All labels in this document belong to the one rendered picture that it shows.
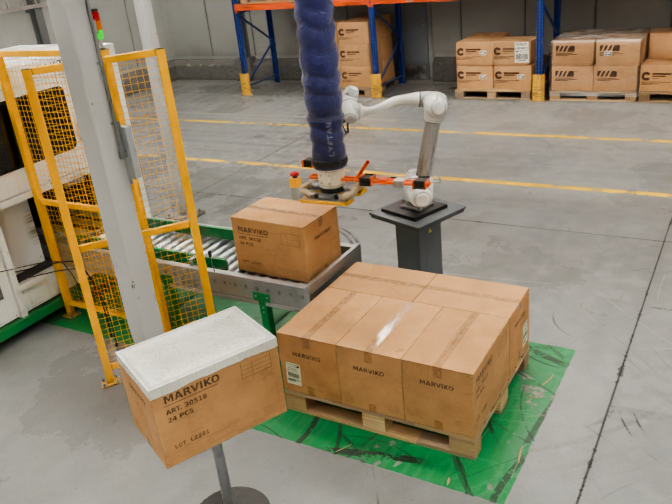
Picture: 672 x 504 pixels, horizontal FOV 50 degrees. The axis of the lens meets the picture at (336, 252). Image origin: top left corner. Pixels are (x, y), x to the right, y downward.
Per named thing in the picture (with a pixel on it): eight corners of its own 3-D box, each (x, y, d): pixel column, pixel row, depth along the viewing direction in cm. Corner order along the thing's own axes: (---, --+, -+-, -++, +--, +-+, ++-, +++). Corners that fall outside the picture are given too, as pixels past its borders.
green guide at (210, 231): (111, 222, 610) (109, 212, 606) (120, 218, 618) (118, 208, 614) (264, 245, 532) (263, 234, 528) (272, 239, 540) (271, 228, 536)
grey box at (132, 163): (111, 176, 411) (99, 125, 399) (117, 173, 415) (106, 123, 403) (136, 179, 401) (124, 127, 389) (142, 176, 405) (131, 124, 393)
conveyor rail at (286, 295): (63, 266, 572) (57, 244, 564) (68, 263, 576) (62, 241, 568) (308, 314, 460) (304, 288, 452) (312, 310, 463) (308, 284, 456)
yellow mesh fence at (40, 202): (62, 316, 581) (-16, 52, 495) (71, 310, 589) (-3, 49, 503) (170, 343, 524) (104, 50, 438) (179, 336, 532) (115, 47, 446)
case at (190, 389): (247, 374, 364) (235, 305, 348) (288, 410, 333) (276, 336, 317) (134, 424, 335) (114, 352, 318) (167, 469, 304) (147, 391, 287)
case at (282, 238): (239, 269, 498) (230, 216, 481) (273, 247, 528) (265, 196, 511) (310, 284, 467) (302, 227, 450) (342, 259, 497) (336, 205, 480)
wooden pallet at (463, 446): (287, 408, 438) (284, 389, 432) (363, 329, 515) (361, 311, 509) (475, 460, 380) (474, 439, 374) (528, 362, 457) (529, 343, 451)
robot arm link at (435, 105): (427, 202, 501) (432, 213, 481) (404, 200, 500) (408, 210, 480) (447, 92, 471) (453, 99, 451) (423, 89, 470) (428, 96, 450)
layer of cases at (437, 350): (284, 388, 432) (275, 331, 416) (361, 312, 509) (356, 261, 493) (474, 438, 374) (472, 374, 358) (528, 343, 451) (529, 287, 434)
